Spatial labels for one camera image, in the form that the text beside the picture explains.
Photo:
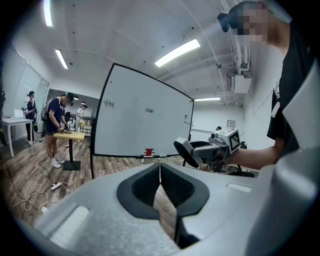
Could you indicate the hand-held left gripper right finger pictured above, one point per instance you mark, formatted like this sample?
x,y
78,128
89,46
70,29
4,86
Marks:
x,y
212,205

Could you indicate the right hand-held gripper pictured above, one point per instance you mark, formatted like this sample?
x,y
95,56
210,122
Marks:
x,y
225,142

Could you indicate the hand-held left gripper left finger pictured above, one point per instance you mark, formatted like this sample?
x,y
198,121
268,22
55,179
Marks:
x,y
100,212

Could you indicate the black-framed white whiteboard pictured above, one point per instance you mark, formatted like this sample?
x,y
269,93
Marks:
x,y
140,125

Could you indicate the person's right forearm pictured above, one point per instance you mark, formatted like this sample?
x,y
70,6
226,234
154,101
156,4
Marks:
x,y
250,158

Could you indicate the red marker holder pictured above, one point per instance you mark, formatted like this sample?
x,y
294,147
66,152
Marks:
x,y
149,151

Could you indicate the long ceiling light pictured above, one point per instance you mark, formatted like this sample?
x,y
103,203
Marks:
x,y
177,53
61,59
48,12
207,99

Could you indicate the white power strip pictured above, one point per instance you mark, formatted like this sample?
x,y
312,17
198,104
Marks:
x,y
56,186

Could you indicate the brown round lump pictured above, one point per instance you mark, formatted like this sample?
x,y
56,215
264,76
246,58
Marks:
x,y
68,131

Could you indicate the wooden table with white legs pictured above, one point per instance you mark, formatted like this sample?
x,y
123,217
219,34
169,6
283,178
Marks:
x,y
86,126

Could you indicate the vase with pink flowers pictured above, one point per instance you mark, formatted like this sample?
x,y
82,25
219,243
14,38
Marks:
x,y
80,125

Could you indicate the person's black shirt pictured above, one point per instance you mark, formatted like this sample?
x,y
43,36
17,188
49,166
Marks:
x,y
292,87

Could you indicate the white desk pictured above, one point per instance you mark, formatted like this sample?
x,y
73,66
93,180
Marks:
x,y
15,122

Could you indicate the white wall-mounted unit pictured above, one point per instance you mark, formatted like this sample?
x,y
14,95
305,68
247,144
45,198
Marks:
x,y
240,83

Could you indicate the yellow wooden pedestal table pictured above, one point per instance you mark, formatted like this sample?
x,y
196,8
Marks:
x,y
71,135

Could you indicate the black head-worn camera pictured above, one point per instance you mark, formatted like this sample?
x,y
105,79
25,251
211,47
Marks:
x,y
223,22

